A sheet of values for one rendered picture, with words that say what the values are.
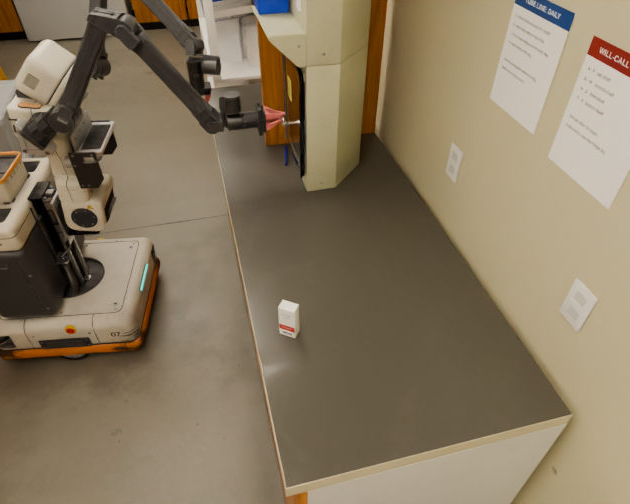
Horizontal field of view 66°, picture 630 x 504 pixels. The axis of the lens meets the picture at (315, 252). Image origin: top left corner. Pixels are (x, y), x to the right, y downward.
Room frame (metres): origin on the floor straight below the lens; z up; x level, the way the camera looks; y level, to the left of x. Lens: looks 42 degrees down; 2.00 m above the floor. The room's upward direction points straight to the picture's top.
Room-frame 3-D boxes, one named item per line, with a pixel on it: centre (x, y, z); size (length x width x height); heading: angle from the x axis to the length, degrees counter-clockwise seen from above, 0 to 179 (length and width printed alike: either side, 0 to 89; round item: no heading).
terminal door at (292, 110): (1.65, 0.08, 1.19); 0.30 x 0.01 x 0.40; 12
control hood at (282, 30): (1.64, 0.13, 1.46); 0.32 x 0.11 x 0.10; 15
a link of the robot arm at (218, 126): (1.55, 0.32, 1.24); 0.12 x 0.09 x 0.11; 94
